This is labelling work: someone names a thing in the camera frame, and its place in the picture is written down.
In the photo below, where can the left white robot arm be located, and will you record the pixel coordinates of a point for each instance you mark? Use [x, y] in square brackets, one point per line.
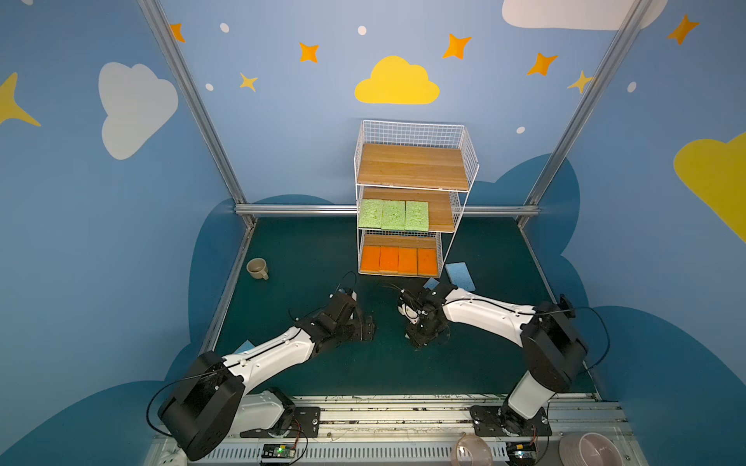
[216, 398]

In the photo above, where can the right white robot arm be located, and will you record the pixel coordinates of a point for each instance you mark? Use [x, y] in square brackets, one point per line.
[553, 348]

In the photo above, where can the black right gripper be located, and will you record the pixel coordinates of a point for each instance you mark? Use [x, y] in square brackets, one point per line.
[424, 329]

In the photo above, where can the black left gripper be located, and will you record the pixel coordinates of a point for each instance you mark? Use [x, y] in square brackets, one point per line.
[358, 325]

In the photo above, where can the beige mug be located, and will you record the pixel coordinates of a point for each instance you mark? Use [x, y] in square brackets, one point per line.
[258, 268]

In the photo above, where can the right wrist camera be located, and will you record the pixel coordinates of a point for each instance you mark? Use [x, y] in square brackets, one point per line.
[408, 312]

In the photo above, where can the blue sponge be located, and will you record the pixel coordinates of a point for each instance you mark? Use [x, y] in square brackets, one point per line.
[246, 346]
[459, 276]
[431, 284]

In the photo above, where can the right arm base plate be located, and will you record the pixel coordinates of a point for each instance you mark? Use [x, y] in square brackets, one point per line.
[495, 421]

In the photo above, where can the red small object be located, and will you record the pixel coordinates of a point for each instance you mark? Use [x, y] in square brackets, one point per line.
[566, 307]

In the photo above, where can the pink divided bowl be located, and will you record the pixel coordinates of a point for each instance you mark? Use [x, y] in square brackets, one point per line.
[589, 449]

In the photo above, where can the white wire wooden shelf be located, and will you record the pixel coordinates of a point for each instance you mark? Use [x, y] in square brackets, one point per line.
[414, 161]

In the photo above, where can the green sponge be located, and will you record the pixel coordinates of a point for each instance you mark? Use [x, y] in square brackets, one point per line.
[417, 216]
[371, 214]
[393, 215]

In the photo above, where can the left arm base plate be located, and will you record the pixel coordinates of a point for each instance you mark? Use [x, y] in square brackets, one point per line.
[305, 420]

